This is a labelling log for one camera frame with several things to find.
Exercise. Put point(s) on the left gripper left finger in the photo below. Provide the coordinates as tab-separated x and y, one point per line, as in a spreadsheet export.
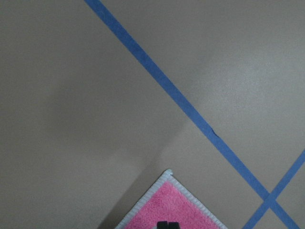
162	225

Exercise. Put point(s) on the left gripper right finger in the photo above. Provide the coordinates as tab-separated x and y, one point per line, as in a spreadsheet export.
173	225

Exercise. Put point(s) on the pink and grey towel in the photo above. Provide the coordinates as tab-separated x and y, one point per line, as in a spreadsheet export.
168	200

